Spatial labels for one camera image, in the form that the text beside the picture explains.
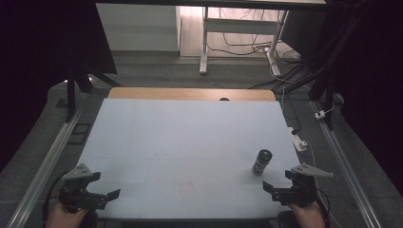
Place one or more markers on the person's right hand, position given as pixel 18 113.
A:
pixel 307 217

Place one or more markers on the small white plug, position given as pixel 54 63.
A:
pixel 320 114

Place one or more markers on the dark green bottle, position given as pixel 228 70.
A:
pixel 261 163

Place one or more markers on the dark curtain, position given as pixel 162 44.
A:
pixel 377 79
pixel 38 63

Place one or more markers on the black metal stand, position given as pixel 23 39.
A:
pixel 74 85
pixel 329 63

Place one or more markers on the white power adapter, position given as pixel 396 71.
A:
pixel 298 143

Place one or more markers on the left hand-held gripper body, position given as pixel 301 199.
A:
pixel 77 196

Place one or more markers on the wooden table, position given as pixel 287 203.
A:
pixel 190 93

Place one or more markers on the white table mat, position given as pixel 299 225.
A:
pixel 190 152

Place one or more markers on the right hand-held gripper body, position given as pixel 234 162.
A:
pixel 299 190

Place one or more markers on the white desk frame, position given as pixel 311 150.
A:
pixel 240 27

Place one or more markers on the aluminium rail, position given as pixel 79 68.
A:
pixel 44 171
pixel 345 171

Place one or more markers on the white cabinet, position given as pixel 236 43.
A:
pixel 139 27

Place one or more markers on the person's left hand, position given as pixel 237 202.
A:
pixel 65 218

